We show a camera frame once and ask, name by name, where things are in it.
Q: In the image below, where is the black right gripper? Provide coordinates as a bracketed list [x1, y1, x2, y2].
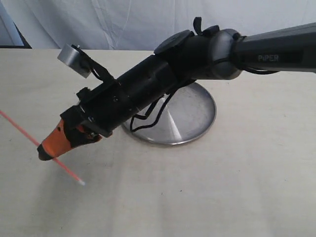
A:
[37, 78, 141, 161]

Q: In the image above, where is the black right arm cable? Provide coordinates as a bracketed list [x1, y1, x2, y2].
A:
[128, 80, 196, 132]

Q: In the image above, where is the round stainless steel plate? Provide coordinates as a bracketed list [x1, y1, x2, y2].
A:
[122, 82, 217, 146]

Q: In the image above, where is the thin red plastic straw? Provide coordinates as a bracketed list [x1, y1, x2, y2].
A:
[0, 111, 85, 186]

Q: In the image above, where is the dark panel behind cloth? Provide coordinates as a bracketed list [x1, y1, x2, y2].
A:
[0, 3, 32, 49]

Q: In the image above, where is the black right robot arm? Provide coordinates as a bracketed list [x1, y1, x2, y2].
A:
[37, 17, 316, 161]

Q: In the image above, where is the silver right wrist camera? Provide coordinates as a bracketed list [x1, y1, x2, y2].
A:
[57, 44, 91, 78]

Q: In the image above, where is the white backdrop cloth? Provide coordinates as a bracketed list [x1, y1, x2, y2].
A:
[0, 0, 316, 50]

